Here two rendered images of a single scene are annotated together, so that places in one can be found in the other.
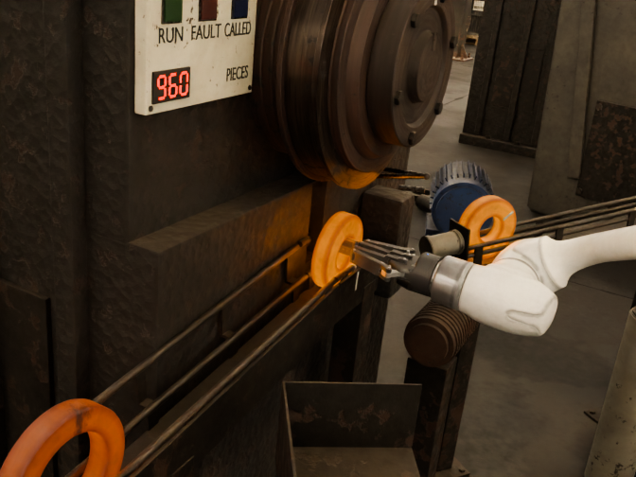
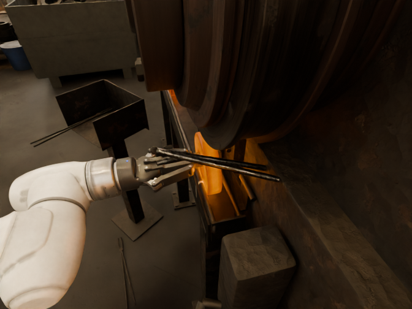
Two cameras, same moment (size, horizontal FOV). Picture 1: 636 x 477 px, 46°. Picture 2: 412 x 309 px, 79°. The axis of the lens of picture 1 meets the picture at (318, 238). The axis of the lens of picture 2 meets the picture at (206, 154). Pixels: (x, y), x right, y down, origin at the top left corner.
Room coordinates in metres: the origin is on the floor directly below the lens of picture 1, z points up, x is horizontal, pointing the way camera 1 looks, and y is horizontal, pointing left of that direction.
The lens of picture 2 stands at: (1.68, -0.34, 1.16)
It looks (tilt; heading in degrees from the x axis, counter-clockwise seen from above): 40 degrees down; 139
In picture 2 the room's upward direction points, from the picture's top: straight up
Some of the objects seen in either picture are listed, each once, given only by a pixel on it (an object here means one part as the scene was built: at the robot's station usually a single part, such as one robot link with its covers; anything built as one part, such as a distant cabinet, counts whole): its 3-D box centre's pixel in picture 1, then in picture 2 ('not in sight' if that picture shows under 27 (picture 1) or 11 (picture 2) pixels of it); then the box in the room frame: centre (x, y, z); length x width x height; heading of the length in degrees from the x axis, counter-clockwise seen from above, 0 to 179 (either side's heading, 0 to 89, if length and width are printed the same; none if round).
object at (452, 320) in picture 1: (430, 397); not in sight; (1.60, -0.32, 0.27); 0.22 x 0.13 x 0.53; 153
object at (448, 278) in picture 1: (451, 282); (106, 178); (1.24, -0.25, 0.75); 0.09 x 0.06 x 0.09; 153
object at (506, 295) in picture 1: (511, 299); (54, 193); (1.20, -0.35, 0.75); 0.16 x 0.13 x 0.11; 63
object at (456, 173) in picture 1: (460, 198); not in sight; (3.56, -0.69, 0.17); 0.57 x 0.31 x 0.34; 173
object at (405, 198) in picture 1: (381, 241); (251, 282); (1.58, -0.14, 0.68); 0.11 x 0.08 x 0.24; 63
